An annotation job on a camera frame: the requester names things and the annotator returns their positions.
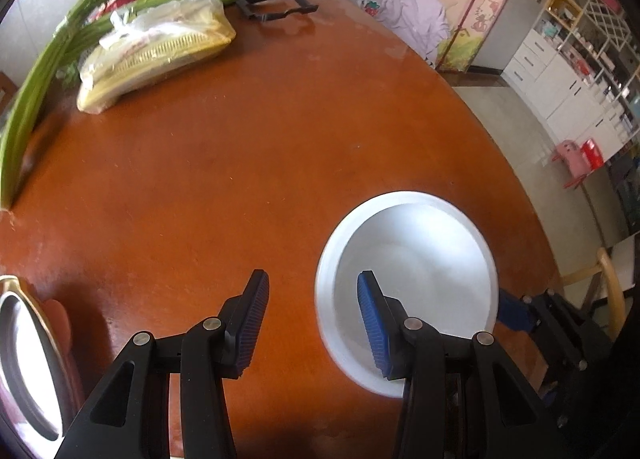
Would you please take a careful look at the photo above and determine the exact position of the pink kids stool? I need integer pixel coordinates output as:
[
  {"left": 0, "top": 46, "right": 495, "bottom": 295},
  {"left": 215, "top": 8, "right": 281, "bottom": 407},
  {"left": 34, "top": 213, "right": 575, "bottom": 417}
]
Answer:
[{"left": 551, "top": 140, "right": 592, "bottom": 189}]

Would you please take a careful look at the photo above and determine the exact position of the bag of yellow noodles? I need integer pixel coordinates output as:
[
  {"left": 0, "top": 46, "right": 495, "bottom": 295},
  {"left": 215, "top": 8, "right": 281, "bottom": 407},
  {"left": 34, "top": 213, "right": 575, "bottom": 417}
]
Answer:
[{"left": 76, "top": 0, "right": 235, "bottom": 114}]

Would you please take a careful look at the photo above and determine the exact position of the black folding bracket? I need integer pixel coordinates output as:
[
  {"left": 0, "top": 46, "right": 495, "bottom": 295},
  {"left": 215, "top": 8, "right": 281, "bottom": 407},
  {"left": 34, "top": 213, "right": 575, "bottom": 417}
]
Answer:
[{"left": 236, "top": 0, "right": 319, "bottom": 23}]

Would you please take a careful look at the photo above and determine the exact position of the brown wooden chair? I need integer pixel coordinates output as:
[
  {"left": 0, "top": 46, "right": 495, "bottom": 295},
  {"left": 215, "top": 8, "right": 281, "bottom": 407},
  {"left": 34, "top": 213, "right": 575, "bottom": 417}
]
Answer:
[{"left": 0, "top": 71, "right": 17, "bottom": 112}]

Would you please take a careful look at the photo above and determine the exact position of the large white paper bowl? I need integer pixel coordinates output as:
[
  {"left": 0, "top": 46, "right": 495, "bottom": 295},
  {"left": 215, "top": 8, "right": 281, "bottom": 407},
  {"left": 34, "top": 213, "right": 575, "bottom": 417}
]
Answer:
[{"left": 314, "top": 191, "right": 499, "bottom": 398}]

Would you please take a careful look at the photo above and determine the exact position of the long celery bunch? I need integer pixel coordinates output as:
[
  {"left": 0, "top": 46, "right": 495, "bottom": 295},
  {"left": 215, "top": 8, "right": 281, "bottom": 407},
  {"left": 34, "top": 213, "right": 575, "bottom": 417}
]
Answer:
[{"left": 1, "top": 0, "right": 107, "bottom": 211}]

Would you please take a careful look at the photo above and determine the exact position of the light wooden chair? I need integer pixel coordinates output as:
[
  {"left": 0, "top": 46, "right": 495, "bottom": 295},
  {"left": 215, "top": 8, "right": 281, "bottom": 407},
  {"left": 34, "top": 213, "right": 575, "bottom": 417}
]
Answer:
[{"left": 561, "top": 248, "right": 627, "bottom": 341}]

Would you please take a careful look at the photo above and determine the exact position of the lilac cloth on chair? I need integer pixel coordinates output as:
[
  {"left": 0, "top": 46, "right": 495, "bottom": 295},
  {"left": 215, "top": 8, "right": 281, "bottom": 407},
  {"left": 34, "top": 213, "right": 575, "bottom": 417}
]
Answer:
[{"left": 348, "top": 0, "right": 450, "bottom": 68}]

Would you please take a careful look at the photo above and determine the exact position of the red plastic stool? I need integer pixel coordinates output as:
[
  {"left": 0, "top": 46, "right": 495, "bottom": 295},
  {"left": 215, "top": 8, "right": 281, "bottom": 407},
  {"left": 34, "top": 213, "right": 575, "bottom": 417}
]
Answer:
[{"left": 580, "top": 138, "right": 604, "bottom": 172}]

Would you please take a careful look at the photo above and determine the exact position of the white shelf cabinet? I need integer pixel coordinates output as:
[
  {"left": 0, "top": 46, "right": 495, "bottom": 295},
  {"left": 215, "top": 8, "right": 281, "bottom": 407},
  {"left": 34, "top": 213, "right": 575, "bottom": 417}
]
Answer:
[{"left": 502, "top": 0, "right": 639, "bottom": 160}]

